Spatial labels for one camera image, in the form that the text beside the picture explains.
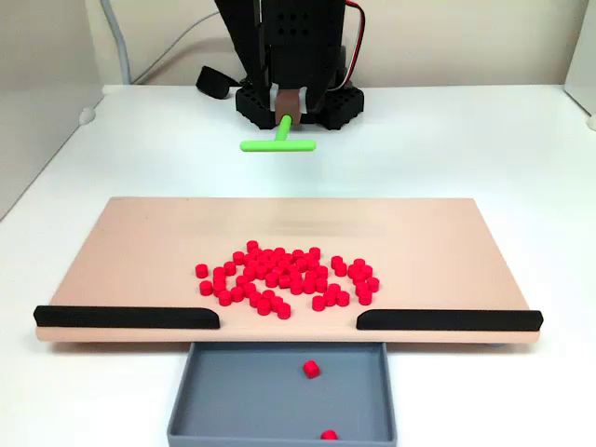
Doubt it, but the thin white USB cable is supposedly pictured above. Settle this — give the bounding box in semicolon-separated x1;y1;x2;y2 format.
131;9;220;86

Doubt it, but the black board edge rail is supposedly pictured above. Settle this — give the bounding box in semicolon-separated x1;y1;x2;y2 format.
33;305;221;331
356;308;545;332

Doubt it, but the beige flat board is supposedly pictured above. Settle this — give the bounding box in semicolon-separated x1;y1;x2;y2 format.
34;196;544;345

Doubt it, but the heap of red granules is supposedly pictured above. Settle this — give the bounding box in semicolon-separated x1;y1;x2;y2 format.
212;247;381;314

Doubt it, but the red white black base wire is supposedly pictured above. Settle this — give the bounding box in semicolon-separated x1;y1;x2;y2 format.
345;0;367;90

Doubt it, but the black strap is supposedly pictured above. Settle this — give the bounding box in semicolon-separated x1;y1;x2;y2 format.
195;65;243;100

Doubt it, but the thick pale grey cable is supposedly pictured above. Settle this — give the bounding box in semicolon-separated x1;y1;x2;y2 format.
100;0;133;86

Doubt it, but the green T-shaped pusher tool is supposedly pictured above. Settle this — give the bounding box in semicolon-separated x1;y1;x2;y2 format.
239;88;318;154

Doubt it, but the white box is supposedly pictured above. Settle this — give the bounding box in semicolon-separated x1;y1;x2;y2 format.
563;0;596;117

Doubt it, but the grey container tray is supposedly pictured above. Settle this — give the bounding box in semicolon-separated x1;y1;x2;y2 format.
166;341;398;447

